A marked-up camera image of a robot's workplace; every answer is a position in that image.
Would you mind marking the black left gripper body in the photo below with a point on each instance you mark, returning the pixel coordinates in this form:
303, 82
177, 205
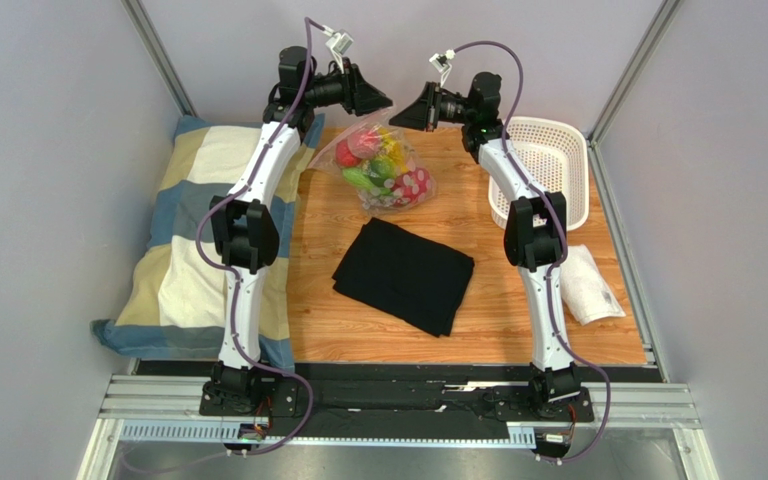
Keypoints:
348, 96

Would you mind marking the fake red strawberry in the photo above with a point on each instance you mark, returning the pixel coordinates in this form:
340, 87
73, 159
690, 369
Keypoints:
344, 158

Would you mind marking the fake green cucumber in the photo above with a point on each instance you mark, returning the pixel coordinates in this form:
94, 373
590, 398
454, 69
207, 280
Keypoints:
356, 177

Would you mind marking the striped blue beige pillow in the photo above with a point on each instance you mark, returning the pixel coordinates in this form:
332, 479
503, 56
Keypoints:
176, 310

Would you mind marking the folded black cloth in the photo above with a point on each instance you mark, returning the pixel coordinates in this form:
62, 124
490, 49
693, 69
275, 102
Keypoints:
415, 279

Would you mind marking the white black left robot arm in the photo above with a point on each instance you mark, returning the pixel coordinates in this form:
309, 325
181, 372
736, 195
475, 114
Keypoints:
246, 237

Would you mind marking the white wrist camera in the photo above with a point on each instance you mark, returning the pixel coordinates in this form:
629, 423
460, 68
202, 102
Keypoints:
442, 62
338, 43

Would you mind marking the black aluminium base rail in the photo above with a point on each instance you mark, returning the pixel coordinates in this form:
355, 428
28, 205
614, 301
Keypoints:
392, 405

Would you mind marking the clear zip top bag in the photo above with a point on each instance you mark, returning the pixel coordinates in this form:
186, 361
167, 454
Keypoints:
380, 170

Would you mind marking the fake peach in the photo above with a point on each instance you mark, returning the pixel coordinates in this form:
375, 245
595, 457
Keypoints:
364, 143

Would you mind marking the fake pink dragon fruit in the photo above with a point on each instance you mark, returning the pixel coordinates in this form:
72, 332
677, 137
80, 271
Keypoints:
413, 187

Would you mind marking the fake yellow bananas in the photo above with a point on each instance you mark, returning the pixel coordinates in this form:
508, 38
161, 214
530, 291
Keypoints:
392, 148

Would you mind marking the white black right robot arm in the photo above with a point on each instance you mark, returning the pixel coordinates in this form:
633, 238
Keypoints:
534, 238

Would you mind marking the white perforated plastic basket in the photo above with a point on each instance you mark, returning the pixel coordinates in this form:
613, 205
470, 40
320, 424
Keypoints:
555, 154

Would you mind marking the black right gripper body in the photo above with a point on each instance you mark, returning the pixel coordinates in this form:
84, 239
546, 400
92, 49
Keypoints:
430, 106

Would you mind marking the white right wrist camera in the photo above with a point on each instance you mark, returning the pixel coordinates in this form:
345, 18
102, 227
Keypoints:
442, 62

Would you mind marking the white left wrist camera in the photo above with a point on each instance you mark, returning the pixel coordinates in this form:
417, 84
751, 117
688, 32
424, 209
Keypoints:
338, 43

